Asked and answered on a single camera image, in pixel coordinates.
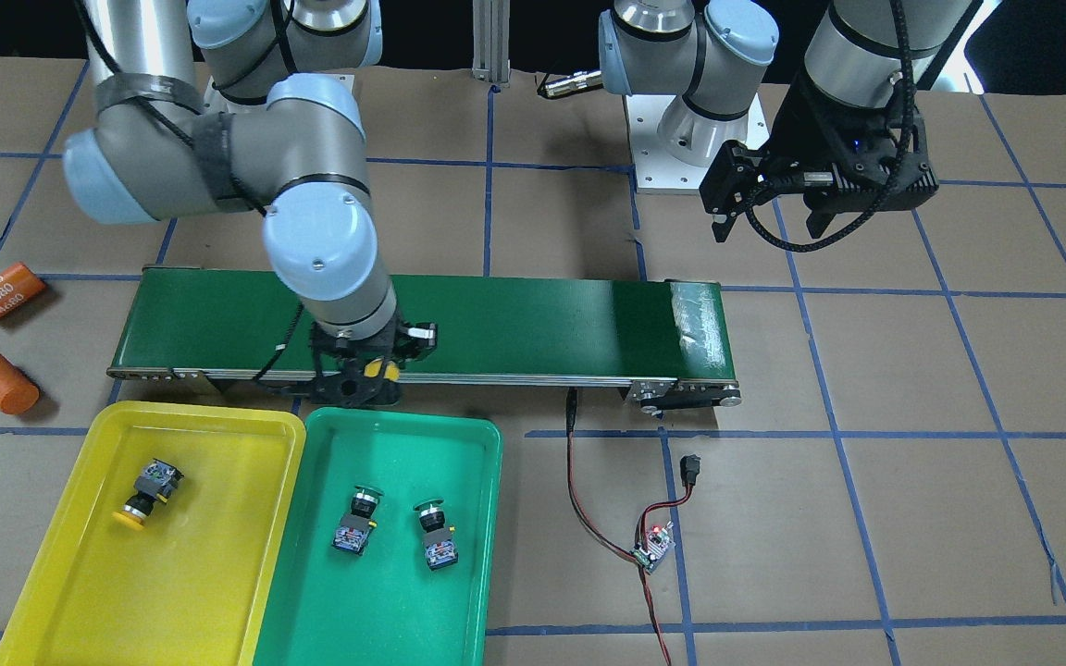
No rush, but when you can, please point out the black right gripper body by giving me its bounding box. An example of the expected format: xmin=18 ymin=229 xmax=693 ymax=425
xmin=309 ymin=314 xmax=403 ymax=409

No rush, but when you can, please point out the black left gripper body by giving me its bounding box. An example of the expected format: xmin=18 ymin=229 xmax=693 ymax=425
xmin=761 ymin=74 xmax=939 ymax=214

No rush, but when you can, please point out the green push button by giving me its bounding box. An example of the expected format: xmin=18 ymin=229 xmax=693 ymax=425
xmin=411 ymin=498 xmax=461 ymax=572
xmin=330 ymin=485 xmax=384 ymax=556

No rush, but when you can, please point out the yellow push button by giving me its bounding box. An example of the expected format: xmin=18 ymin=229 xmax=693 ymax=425
xmin=364 ymin=358 xmax=401 ymax=383
xmin=111 ymin=458 xmax=183 ymax=531

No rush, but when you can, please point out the plain orange cylinder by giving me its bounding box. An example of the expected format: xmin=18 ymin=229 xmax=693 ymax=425
xmin=0 ymin=353 xmax=41 ymax=415

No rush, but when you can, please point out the orange cylinder with white text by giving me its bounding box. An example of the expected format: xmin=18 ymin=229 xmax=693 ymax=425
xmin=0 ymin=262 xmax=47 ymax=320

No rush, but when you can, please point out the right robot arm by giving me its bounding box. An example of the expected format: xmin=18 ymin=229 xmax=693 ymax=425
xmin=62 ymin=1 xmax=439 ymax=406

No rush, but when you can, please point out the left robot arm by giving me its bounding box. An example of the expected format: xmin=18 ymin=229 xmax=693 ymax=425
xmin=598 ymin=1 xmax=966 ymax=253

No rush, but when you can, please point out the green conveyor belt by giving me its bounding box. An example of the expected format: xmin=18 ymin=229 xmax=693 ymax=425
xmin=107 ymin=266 xmax=741 ymax=415

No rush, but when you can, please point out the green plastic tray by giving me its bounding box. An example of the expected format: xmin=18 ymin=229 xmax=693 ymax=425
xmin=254 ymin=406 xmax=503 ymax=665

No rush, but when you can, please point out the yellow plastic tray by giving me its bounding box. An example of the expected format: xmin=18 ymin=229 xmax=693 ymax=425
xmin=0 ymin=401 xmax=307 ymax=665

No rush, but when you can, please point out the black barrel plug connector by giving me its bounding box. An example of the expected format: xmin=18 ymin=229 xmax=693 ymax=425
xmin=678 ymin=452 xmax=701 ymax=492

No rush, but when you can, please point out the small green circuit board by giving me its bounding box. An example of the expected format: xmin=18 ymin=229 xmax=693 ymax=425
xmin=630 ymin=520 xmax=676 ymax=574

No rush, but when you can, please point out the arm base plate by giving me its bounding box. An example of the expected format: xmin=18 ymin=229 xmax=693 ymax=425
xmin=203 ymin=72 xmax=361 ymax=114
xmin=625 ymin=94 xmax=769 ymax=194

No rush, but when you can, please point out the red and black wire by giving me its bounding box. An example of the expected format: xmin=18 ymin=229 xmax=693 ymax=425
xmin=566 ymin=388 xmax=696 ymax=666

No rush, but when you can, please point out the aluminium frame post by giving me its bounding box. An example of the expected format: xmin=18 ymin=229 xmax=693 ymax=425
xmin=471 ymin=0 xmax=511 ymax=90

